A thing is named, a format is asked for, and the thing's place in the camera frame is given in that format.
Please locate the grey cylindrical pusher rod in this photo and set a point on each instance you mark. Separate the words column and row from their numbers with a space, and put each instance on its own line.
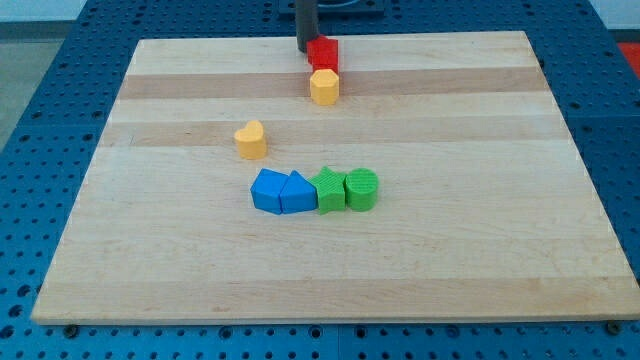
column 306, row 22

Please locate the blue cube block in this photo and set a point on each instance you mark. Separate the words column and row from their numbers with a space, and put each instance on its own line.
column 266, row 190

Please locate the red block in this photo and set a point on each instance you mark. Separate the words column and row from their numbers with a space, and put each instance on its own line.
column 323, row 53

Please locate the green star block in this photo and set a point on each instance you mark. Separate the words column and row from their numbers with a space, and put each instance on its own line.
column 330, row 190

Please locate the yellow heart block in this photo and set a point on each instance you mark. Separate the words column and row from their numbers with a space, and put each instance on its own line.
column 251, row 141

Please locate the wooden board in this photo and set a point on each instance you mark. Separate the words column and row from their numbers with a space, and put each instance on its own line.
column 485, row 210

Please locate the green cylinder block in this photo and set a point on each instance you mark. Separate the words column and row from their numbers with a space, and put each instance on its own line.
column 361, row 187

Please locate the blue triangle block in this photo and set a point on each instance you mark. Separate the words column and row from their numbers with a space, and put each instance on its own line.
column 298, row 194

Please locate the yellow hexagon block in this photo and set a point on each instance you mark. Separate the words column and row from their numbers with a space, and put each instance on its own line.
column 324, row 87

